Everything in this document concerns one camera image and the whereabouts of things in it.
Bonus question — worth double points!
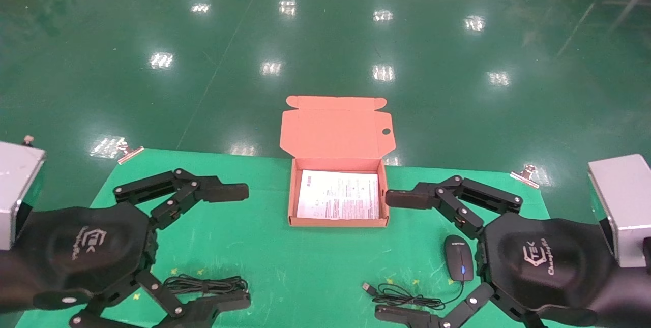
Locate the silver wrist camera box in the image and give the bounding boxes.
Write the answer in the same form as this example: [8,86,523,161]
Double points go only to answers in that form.
[0,136,46,251]
[587,154,651,269]

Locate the black wired mouse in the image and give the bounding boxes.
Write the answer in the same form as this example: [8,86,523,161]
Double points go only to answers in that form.
[362,235,475,311]

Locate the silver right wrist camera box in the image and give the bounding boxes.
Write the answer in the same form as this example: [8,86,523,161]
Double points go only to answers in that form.
[587,154,651,269]

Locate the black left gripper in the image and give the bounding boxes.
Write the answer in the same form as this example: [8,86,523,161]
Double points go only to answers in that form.
[10,168,252,328]

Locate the green table cloth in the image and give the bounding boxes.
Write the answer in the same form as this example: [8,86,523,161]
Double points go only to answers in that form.
[15,148,563,328]

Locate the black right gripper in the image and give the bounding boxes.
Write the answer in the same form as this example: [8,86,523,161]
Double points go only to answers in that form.
[385,174,619,314]

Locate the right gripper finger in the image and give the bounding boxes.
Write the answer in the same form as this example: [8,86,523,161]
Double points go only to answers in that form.
[375,282,547,328]

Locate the silver binder clip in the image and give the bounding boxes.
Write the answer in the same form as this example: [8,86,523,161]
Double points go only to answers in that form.
[510,165,541,189]
[116,143,145,165]

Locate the black data cable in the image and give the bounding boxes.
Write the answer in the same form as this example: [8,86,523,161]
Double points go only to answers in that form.
[163,275,250,296]

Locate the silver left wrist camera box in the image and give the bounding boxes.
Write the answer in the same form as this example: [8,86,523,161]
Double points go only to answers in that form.
[0,136,46,251]

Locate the white printed paper leaflet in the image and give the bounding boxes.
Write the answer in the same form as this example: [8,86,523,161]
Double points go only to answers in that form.
[297,169,381,220]

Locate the orange cardboard box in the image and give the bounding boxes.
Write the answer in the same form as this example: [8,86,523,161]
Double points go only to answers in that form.
[279,95,396,228]

